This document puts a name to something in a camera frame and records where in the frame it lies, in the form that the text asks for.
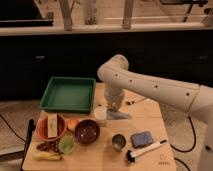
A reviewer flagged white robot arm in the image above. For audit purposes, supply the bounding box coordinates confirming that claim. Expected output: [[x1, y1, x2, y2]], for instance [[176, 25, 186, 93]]
[[97, 54, 213, 171]]

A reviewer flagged dark grapes bunch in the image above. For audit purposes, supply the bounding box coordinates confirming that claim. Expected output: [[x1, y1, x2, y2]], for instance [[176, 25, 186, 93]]
[[36, 142, 59, 153]]

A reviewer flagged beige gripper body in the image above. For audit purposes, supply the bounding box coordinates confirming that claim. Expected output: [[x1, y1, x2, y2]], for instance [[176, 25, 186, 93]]
[[105, 94, 124, 111]]

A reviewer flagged white dish brush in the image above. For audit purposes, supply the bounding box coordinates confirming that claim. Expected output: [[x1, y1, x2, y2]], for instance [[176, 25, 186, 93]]
[[126, 139, 167, 163]]

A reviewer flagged grey towel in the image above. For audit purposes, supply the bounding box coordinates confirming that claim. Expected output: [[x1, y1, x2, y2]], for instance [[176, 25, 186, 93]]
[[106, 110, 131, 120]]

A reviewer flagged metal spoon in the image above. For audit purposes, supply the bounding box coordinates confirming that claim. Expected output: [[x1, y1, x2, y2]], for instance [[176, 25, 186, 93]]
[[125, 98, 147, 106]]

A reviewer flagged black cable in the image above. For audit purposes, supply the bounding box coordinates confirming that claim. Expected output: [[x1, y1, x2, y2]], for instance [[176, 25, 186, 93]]
[[170, 114, 198, 171]]

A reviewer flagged small metal cup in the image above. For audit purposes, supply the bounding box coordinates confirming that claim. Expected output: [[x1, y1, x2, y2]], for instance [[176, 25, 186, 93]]
[[112, 134, 126, 151]]

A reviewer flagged orange bowl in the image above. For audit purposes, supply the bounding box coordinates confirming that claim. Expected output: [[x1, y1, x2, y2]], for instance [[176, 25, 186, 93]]
[[36, 114, 67, 142]]

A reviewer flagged white paper cup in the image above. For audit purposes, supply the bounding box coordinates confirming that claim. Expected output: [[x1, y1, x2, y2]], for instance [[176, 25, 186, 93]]
[[94, 106, 107, 126]]

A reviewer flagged wooden block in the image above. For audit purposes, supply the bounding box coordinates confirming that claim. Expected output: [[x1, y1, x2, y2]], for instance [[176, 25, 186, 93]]
[[47, 114, 58, 138]]

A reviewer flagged yellow banana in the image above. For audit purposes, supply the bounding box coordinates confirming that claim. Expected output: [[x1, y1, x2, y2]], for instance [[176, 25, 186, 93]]
[[33, 151, 63, 161]]

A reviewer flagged small green cup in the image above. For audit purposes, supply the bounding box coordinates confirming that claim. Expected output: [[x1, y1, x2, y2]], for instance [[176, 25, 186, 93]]
[[58, 135, 74, 154]]

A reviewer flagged blue sponge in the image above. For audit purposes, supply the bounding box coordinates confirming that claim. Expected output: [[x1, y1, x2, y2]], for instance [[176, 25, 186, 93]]
[[131, 131, 153, 148]]

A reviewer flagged green plastic tray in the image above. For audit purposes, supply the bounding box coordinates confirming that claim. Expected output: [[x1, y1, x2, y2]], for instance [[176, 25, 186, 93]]
[[40, 77, 96, 114]]

